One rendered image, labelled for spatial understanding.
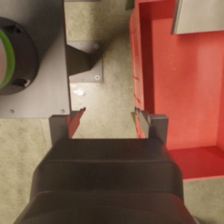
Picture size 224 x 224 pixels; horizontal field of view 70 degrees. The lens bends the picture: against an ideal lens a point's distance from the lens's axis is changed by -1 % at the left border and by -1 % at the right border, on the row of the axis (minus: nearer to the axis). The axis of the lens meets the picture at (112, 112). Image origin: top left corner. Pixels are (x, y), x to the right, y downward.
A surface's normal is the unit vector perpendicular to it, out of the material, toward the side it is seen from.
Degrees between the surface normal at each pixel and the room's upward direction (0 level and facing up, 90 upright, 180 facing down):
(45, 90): 0
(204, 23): 30
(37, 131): 0
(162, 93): 0
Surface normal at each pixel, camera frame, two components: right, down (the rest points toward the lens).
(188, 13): 0.04, 0.72
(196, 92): 0.00, 0.28
